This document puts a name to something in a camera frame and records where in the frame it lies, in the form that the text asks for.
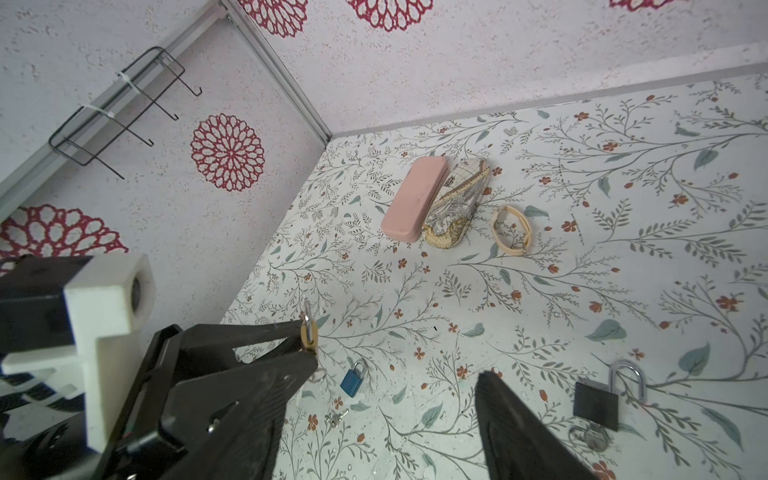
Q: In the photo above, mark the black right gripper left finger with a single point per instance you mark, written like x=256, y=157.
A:
x=224, y=425

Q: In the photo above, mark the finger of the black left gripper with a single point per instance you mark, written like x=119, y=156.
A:
x=210, y=347

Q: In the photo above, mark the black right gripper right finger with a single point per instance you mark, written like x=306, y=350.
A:
x=516, y=444

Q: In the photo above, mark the black padlock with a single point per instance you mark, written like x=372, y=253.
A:
x=600, y=404

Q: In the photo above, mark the brass padlock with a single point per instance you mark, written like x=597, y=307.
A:
x=308, y=330

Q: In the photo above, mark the blue padlock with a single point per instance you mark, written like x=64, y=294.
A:
x=354, y=378

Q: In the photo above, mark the patterned cream pouch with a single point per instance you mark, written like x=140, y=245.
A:
x=453, y=209

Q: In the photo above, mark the pink rectangular case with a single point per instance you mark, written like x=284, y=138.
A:
x=405, y=216

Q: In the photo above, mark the black wire wall rack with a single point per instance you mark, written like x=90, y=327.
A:
x=93, y=128

